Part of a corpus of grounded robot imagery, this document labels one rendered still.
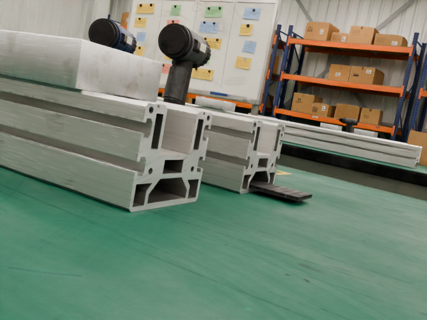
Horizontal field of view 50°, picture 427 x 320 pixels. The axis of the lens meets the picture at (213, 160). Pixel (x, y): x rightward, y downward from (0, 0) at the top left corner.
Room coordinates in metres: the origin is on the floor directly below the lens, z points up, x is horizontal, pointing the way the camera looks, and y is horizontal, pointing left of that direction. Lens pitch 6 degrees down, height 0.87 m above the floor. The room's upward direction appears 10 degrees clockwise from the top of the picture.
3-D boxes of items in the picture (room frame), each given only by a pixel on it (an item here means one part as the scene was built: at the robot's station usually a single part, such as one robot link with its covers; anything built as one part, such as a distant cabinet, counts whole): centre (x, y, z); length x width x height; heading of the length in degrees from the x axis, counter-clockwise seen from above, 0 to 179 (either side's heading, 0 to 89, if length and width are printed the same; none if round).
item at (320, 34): (10.35, -2.56, 1.58); 2.83 x 0.98 x 3.15; 57
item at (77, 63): (0.46, 0.16, 0.87); 0.16 x 0.11 x 0.07; 61
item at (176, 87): (0.88, 0.08, 0.89); 0.20 x 0.08 x 0.22; 165
